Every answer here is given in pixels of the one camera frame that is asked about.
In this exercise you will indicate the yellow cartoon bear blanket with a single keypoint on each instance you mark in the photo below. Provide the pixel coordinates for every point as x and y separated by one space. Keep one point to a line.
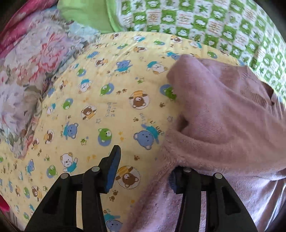
115 93

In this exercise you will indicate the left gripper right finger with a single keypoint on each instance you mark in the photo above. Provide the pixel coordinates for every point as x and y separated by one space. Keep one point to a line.
187 182

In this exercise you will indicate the purple knit sweater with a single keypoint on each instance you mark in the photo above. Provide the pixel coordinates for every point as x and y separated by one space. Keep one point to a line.
230 123

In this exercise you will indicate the green checkered quilt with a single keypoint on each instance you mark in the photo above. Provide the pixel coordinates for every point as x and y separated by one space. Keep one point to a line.
241 29

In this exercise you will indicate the floral pastel quilt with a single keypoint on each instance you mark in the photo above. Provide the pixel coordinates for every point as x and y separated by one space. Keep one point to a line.
30 67

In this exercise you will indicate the pink floral cloth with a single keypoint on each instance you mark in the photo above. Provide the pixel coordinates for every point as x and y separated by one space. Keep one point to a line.
14 22

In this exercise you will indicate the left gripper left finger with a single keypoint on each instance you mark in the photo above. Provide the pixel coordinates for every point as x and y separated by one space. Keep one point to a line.
96 181

